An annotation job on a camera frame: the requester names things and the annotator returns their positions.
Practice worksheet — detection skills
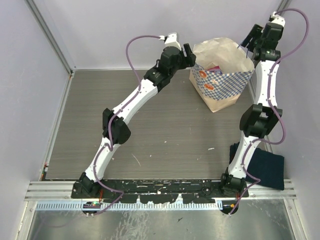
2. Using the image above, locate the white slotted cable duct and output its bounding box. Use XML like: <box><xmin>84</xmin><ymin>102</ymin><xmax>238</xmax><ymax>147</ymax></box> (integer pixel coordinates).
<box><xmin>35</xmin><ymin>200</ymin><xmax>223</xmax><ymax>211</ymax></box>

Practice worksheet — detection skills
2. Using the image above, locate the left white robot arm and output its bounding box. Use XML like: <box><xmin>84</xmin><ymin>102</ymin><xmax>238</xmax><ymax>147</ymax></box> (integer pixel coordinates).
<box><xmin>73</xmin><ymin>43</ymin><xmax>196</xmax><ymax>198</ymax></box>

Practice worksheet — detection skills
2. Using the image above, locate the aluminium front rail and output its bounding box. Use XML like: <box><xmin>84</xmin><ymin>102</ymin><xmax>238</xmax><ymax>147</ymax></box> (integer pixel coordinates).
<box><xmin>23</xmin><ymin>178</ymin><xmax>298</xmax><ymax>201</ymax></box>

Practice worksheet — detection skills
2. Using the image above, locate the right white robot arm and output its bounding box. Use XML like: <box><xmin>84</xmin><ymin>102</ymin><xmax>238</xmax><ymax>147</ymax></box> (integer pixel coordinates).
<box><xmin>219</xmin><ymin>18</ymin><xmax>285</xmax><ymax>197</ymax></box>

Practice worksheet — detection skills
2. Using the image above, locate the checkered paper bag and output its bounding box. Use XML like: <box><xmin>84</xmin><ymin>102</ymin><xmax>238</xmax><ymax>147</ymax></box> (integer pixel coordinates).
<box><xmin>189</xmin><ymin>37</ymin><xmax>255</xmax><ymax>113</ymax></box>

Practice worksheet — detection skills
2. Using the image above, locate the aluminium corner post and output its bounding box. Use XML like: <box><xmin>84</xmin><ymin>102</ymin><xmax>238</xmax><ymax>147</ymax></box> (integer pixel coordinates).
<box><xmin>276</xmin><ymin>0</ymin><xmax>292</xmax><ymax>12</ymax></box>
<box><xmin>24</xmin><ymin>0</ymin><xmax>75</xmax><ymax>75</ymax></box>

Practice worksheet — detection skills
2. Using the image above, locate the left aluminium corner post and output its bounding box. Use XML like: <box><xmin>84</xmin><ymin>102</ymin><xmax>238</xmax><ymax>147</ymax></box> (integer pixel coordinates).
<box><xmin>24</xmin><ymin>0</ymin><xmax>75</xmax><ymax>75</ymax></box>

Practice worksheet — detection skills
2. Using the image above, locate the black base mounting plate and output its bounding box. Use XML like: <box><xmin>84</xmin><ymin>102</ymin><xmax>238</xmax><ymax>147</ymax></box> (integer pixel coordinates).
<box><xmin>71</xmin><ymin>179</ymin><xmax>241</xmax><ymax>204</ymax></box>

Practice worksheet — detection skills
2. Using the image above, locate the dark blue folded cloth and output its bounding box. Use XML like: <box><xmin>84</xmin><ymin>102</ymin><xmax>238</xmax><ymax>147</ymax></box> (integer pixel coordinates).
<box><xmin>229</xmin><ymin>142</ymin><xmax>285</xmax><ymax>191</ymax></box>

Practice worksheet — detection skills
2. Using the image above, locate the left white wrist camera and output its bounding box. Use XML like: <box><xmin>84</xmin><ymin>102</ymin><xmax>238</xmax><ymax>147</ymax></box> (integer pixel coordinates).
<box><xmin>159</xmin><ymin>32</ymin><xmax>182</xmax><ymax>51</ymax></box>

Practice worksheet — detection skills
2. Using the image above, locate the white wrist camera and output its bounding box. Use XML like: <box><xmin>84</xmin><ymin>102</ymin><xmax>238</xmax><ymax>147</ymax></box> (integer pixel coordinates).
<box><xmin>159</xmin><ymin>32</ymin><xmax>182</xmax><ymax>51</ymax></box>
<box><xmin>269</xmin><ymin>11</ymin><xmax>286</xmax><ymax>27</ymax></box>

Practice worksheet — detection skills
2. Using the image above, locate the purple candy snack packet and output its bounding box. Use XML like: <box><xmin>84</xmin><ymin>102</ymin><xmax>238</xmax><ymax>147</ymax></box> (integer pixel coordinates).
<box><xmin>207</xmin><ymin>66</ymin><xmax>222</xmax><ymax>74</ymax></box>

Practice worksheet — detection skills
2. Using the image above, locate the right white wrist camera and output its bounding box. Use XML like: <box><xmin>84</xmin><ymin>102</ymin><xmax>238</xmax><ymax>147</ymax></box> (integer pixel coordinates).
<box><xmin>269</xmin><ymin>11</ymin><xmax>286</xmax><ymax>27</ymax></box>

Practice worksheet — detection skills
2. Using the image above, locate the right aluminium corner post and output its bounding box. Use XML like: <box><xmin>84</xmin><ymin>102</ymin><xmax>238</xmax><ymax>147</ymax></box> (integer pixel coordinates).
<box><xmin>276</xmin><ymin>0</ymin><xmax>292</xmax><ymax>12</ymax></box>

